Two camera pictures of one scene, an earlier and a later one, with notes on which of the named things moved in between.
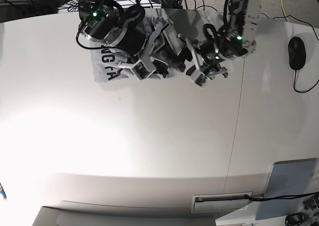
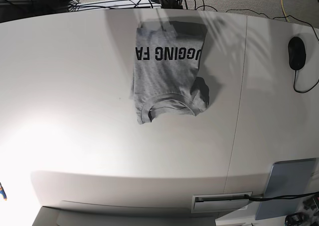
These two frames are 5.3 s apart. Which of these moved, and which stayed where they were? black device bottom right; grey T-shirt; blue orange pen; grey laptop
Moved: grey T-shirt
Stayed: grey laptop; blue orange pen; black device bottom right
